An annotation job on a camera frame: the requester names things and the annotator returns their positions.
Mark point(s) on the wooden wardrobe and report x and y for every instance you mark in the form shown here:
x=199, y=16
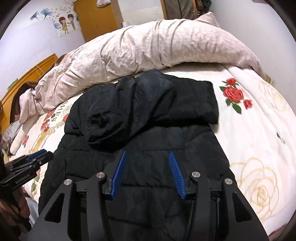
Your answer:
x=96, y=21

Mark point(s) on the person left hand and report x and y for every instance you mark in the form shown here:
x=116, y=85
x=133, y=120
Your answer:
x=11, y=213

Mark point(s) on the black hooded puffer jacket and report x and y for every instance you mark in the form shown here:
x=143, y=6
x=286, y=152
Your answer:
x=147, y=116

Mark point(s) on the white plastic bag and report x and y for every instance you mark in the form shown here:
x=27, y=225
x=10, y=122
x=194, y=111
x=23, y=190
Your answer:
x=102, y=3

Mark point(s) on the white long pillow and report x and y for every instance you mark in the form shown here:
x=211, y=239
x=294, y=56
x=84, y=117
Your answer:
x=23, y=131

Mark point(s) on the grey cloth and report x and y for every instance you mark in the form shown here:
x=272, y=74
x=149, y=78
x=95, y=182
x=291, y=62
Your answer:
x=10, y=134

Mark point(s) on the wooden door frame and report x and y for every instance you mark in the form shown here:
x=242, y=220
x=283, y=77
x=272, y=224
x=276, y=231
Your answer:
x=182, y=9

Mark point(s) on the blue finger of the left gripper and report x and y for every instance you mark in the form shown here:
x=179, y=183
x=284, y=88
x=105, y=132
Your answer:
x=35, y=155

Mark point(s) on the pink patterned duvet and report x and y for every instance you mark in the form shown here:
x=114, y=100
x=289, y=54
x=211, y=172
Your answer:
x=139, y=48

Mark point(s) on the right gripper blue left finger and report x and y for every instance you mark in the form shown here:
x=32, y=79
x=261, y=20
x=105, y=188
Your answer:
x=114, y=174

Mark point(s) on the wall power socket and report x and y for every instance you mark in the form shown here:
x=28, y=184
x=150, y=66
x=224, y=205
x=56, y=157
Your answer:
x=269, y=80

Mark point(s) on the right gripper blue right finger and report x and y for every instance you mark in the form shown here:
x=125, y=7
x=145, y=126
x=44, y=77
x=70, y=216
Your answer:
x=180, y=176

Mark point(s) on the wooden headboard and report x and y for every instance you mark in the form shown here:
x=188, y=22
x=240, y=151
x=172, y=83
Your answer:
x=31, y=76

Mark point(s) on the cartoon couple wall sticker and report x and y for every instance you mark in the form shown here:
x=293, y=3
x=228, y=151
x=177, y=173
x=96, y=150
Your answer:
x=63, y=17

